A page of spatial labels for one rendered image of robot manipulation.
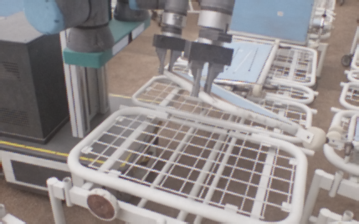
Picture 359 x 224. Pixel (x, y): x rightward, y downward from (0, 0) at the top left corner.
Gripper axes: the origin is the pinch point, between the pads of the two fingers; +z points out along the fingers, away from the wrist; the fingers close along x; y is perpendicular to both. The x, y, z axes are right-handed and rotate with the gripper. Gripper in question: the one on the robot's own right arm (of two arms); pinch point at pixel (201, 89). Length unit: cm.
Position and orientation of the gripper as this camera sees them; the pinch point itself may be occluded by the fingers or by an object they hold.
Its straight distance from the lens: 99.1
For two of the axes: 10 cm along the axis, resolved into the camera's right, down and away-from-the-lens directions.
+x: -9.4, -1.0, -3.3
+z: -1.8, 9.6, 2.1
